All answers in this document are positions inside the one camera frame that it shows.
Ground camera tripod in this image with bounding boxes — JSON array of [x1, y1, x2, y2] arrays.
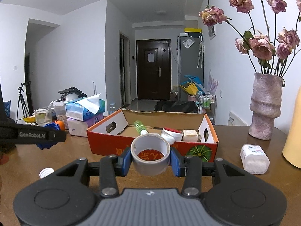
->
[[16, 82, 30, 122]]

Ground clear plastic food container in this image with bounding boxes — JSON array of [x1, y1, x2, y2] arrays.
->
[[52, 99, 68, 130]]

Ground white bottle cap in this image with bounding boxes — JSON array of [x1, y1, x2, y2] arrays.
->
[[39, 167, 54, 179]]

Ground red cardboard box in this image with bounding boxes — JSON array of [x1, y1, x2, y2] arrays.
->
[[86, 109, 219, 163]]

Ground white cotton swab box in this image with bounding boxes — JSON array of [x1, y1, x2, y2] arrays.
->
[[240, 144, 270, 174]]

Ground white umbrella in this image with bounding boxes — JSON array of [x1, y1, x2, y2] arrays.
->
[[197, 36, 204, 69]]

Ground dark entrance door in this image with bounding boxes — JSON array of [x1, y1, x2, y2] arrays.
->
[[136, 39, 171, 100]]

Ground glass cup with straw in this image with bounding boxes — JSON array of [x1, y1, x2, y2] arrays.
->
[[34, 101, 53, 127]]

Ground grey refrigerator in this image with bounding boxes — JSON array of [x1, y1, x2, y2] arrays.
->
[[177, 33, 204, 101]]

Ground green spray bottle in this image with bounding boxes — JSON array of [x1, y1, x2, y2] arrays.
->
[[134, 120, 148, 135]]

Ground white throat spray bottle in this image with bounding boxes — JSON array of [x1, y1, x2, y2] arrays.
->
[[161, 131, 175, 145]]

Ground orange fruit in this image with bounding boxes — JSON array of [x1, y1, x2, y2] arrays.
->
[[54, 120, 65, 131]]

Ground black device on container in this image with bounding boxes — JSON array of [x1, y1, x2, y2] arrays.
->
[[58, 87, 87, 101]]

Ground yellow box on refrigerator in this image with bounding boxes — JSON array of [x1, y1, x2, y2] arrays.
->
[[184, 27, 202, 33]]

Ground wire rack with bottles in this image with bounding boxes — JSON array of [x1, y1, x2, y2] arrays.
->
[[196, 93, 217, 125]]

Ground purple white tissue pack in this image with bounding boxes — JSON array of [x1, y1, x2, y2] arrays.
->
[[67, 113, 104, 137]]

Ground yellow blue bags pile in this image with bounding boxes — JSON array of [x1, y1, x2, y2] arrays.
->
[[179, 75, 206, 96]]

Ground red white lint brush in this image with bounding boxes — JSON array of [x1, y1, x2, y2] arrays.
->
[[163, 128, 183, 142]]

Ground pink ceramic vase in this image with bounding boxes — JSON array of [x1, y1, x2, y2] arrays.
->
[[249, 73, 283, 140]]

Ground blue tissue pack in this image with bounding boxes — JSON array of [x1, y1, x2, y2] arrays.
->
[[65, 94, 106, 121]]

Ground yellow thermos jug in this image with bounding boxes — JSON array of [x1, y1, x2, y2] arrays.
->
[[282, 89, 301, 168]]

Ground dried pink roses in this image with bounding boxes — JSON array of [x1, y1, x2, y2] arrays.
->
[[199, 0, 300, 78]]

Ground white tape roll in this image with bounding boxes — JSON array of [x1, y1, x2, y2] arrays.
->
[[131, 134, 170, 176]]

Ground cream cube charger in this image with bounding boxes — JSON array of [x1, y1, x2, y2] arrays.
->
[[183, 130, 198, 143]]

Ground blue gear-shaped lid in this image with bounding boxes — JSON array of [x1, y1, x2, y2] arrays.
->
[[36, 122, 61, 150]]

